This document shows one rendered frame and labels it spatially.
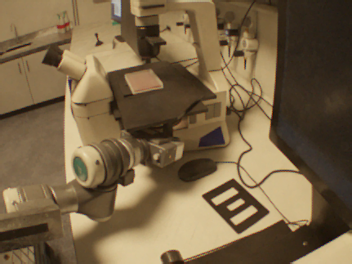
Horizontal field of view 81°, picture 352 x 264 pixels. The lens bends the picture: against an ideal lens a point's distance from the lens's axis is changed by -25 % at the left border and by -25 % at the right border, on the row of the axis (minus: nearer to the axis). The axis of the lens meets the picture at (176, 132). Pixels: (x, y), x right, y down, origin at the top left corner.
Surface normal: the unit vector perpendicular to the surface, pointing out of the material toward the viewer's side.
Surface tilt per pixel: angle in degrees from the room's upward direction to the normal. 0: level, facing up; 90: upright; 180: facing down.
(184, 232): 0
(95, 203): 90
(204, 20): 90
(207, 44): 90
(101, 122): 90
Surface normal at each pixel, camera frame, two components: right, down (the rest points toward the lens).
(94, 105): 0.35, 0.54
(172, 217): -0.04, -0.81
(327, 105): -0.93, 0.27
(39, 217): 0.69, 0.23
